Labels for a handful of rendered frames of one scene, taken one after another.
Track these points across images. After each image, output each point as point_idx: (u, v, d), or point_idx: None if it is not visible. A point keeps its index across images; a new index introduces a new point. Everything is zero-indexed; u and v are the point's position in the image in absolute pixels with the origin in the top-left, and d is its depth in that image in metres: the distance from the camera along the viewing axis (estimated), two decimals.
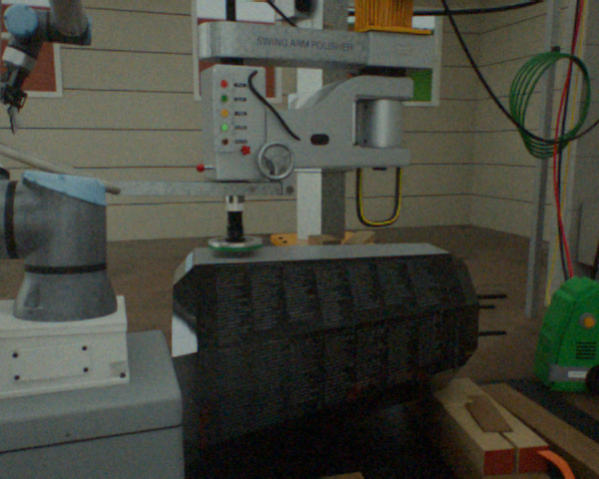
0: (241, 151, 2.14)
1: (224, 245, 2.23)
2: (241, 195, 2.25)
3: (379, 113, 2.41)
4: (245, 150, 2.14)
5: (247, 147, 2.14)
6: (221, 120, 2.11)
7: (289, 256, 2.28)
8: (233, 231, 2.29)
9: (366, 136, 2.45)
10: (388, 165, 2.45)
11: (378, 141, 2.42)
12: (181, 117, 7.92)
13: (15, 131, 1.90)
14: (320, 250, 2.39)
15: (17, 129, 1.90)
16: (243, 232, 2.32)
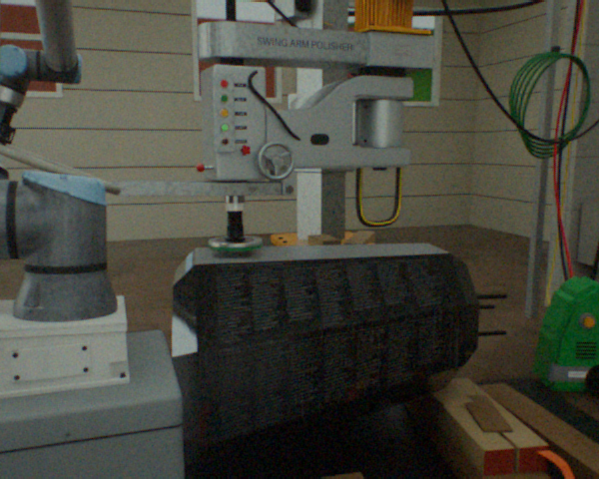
0: (241, 151, 2.14)
1: (238, 245, 2.23)
2: (241, 195, 2.25)
3: (379, 113, 2.41)
4: (245, 150, 2.14)
5: (247, 147, 2.14)
6: (221, 120, 2.11)
7: (289, 256, 2.28)
8: (233, 231, 2.29)
9: (366, 136, 2.45)
10: (388, 165, 2.45)
11: (378, 141, 2.42)
12: (181, 117, 7.92)
13: None
14: (320, 250, 2.39)
15: None
16: (243, 232, 2.32)
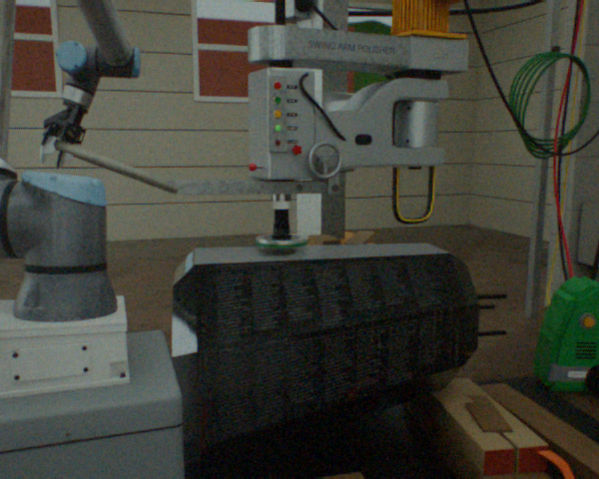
0: (293, 151, 2.21)
1: None
2: (289, 194, 2.32)
3: (423, 114, 2.50)
4: (297, 150, 2.21)
5: (299, 147, 2.21)
6: (274, 121, 2.17)
7: (289, 256, 2.28)
8: (280, 229, 2.36)
9: (409, 136, 2.52)
10: (425, 164, 2.55)
11: (421, 141, 2.52)
12: (181, 117, 7.92)
13: (60, 166, 1.90)
14: (320, 250, 2.39)
15: (62, 165, 1.90)
16: (289, 229, 2.38)
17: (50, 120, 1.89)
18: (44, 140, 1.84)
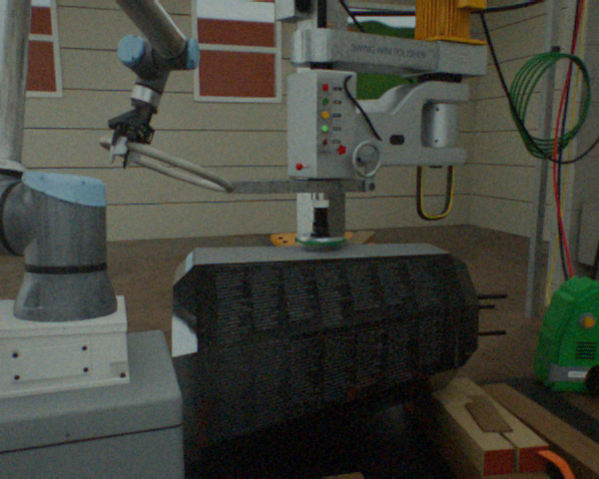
0: (338, 151, 2.28)
1: None
2: (330, 192, 2.39)
3: (450, 116, 2.64)
4: (341, 150, 2.28)
5: (343, 147, 2.28)
6: (321, 121, 2.24)
7: (289, 256, 2.28)
8: (320, 226, 2.42)
9: (437, 136, 2.65)
10: (448, 163, 2.68)
11: (448, 141, 2.65)
12: (181, 117, 7.92)
13: (127, 166, 1.88)
14: (320, 250, 2.39)
15: (129, 165, 1.89)
16: (327, 227, 2.45)
17: (116, 120, 1.87)
18: (114, 140, 1.82)
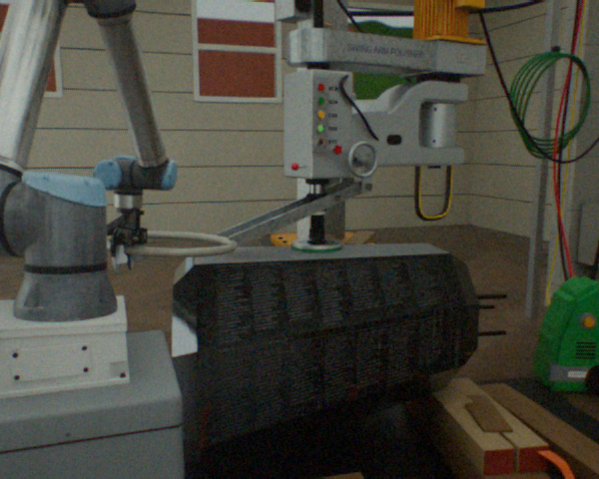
0: (334, 151, 2.27)
1: (292, 243, 2.47)
2: (329, 207, 2.40)
3: (448, 115, 2.62)
4: (337, 150, 2.27)
5: (339, 147, 2.28)
6: (317, 121, 2.23)
7: (289, 256, 2.28)
8: (316, 234, 2.42)
9: (435, 136, 2.63)
10: (446, 163, 2.67)
11: (447, 141, 2.64)
12: (181, 117, 7.92)
13: (132, 266, 1.96)
14: None
15: (133, 264, 1.96)
16: (324, 234, 2.45)
17: (108, 228, 1.92)
18: (113, 251, 1.88)
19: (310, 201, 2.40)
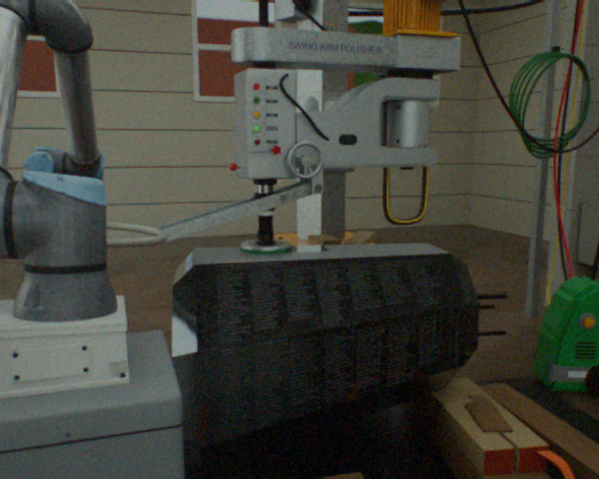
0: (272, 151, 2.23)
1: None
2: (275, 207, 2.36)
3: (412, 114, 2.47)
4: (276, 150, 2.23)
5: (278, 147, 2.23)
6: (253, 121, 2.21)
7: (289, 256, 2.28)
8: (264, 235, 2.40)
9: (399, 136, 2.50)
10: (415, 164, 2.51)
11: (411, 141, 2.49)
12: (181, 117, 7.92)
13: None
14: (320, 250, 2.39)
15: None
16: (273, 236, 2.42)
17: None
18: None
19: (257, 201, 2.37)
